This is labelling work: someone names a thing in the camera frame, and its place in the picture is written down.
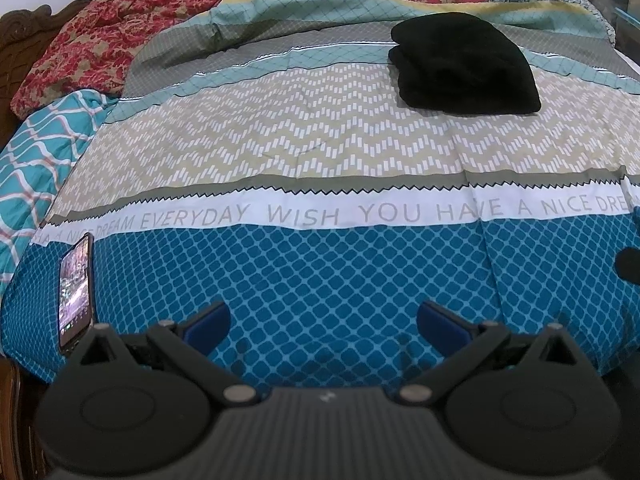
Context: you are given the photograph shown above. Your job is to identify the black pants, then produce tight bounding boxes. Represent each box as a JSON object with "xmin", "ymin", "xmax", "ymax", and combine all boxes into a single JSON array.
[{"xmin": 389, "ymin": 11, "xmax": 542, "ymax": 115}]

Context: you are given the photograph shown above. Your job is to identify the teal beige patterned blanket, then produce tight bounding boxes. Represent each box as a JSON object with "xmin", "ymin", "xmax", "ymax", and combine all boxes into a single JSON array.
[{"xmin": 0, "ymin": 0, "xmax": 640, "ymax": 392}]

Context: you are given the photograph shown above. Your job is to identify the carved wooden headboard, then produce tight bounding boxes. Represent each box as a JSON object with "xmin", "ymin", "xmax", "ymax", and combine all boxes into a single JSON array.
[{"xmin": 0, "ymin": 0, "xmax": 97, "ymax": 153}]

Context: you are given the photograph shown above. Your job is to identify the red floral quilt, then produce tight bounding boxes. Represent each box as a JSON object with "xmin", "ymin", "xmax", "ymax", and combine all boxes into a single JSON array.
[{"xmin": 11, "ymin": 0, "xmax": 247, "ymax": 121}]

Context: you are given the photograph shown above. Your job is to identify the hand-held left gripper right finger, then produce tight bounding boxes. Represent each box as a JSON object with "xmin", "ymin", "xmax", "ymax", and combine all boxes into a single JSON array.
[{"xmin": 391, "ymin": 300, "xmax": 582, "ymax": 407}]

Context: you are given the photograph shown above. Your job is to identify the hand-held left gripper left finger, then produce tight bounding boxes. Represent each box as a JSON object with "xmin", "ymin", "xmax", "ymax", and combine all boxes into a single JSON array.
[{"xmin": 76, "ymin": 301, "xmax": 262, "ymax": 407}]

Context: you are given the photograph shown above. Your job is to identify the teal lattice print cloth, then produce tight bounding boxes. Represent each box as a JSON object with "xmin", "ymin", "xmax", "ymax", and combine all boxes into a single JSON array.
[{"xmin": 0, "ymin": 89, "xmax": 120, "ymax": 281}]

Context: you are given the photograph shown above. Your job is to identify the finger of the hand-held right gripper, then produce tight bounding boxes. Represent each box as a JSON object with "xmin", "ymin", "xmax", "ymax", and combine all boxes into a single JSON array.
[{"xmin": 614, "ymin": 247, "xmax": 640, "ymax": 282}]

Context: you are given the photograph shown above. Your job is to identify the smartphone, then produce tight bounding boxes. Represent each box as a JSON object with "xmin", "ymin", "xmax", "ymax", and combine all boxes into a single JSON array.
[{"xmin": 57, "ymin": 232, "xmax": 97, "ymax": 358}]

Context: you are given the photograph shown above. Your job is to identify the clear bin with teal rim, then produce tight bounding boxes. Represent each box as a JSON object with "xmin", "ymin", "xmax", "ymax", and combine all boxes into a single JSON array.
[{"xmin": 607, "ymin": 0, "xmax": 640, "ymax": 58}]

